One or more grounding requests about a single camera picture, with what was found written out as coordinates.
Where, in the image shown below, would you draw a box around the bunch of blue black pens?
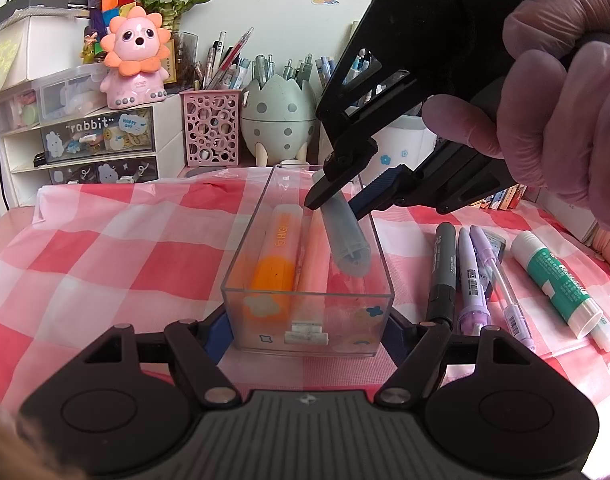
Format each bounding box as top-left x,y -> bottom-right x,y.
317,52 -> 386,106

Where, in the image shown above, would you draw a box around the orange highlighter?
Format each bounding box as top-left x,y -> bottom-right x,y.
247,204 -> 306,326

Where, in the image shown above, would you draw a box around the small colourful figurine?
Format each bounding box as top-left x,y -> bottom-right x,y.
80,30 -> 108,66

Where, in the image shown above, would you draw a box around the pink checked tablecloth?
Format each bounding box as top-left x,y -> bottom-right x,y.
0,167 -> 610,401

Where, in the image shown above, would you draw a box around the peach highlighter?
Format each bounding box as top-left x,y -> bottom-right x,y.
297,207 -> 333,293

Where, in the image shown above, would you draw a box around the colourful puzzle cube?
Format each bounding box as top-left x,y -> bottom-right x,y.
92,0 -> 138,53

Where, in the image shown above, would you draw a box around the bunch of grey green pens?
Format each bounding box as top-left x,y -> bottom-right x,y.
252,52 -> 318,86

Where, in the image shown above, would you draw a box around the white storage box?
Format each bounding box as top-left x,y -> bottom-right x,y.
0,10 -> 106,101

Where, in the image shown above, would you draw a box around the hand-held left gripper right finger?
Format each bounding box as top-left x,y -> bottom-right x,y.
375,307 -> 531,407

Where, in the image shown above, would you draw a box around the pink perforated pen holder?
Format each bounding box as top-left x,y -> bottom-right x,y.
180,89 -> 243,168

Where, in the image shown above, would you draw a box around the egg shaped pen holder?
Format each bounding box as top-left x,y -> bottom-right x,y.
241,74 -> 316,167

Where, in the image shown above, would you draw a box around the illustrated book set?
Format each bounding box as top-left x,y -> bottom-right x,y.
480,182 -> 528,211

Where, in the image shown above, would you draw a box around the grey white flower pen holder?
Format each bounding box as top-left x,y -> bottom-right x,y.
315,110 -> 438,176

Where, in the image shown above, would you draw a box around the pink lion toy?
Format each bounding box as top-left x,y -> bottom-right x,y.
99,6 -> 172,111

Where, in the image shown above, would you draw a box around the blue-grey pen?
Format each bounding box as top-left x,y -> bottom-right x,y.
312,170 -> 371,278

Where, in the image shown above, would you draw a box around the bunch of pens with clear barrels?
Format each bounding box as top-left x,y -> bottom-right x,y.
192,27 -> 256,92

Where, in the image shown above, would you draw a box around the white drawer organiser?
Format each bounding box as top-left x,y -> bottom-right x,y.
0,94 -> 185,195

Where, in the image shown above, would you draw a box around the clear plastic storage box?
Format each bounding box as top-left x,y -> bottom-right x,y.
0,65 -> 110,133

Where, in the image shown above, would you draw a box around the green white glue stick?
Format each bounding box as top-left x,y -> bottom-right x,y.
510,231 -> 606,339

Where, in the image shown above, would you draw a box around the dark grey boxes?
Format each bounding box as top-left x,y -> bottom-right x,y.
0,0 -> 93,31

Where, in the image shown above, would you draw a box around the glass vase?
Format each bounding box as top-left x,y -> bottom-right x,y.
172,31 -> 201,93

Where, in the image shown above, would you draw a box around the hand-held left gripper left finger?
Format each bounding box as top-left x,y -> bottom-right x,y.
82,305 -> 241,406

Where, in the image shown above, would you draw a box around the purple pen with charm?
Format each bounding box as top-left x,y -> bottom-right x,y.
457,227 -> 486,336

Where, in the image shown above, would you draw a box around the person's right hand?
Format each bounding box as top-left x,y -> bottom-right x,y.
422,0 -> 610,233

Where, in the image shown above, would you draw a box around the black marker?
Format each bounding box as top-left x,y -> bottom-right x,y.
425,222 -> 458,331

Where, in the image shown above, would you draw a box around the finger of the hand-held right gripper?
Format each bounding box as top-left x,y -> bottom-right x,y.
348,139 -> 517,217
304,20 -> 427,212

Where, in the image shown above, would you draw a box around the purple mechanical pencil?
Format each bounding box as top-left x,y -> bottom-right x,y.
469,225 -> 533,351

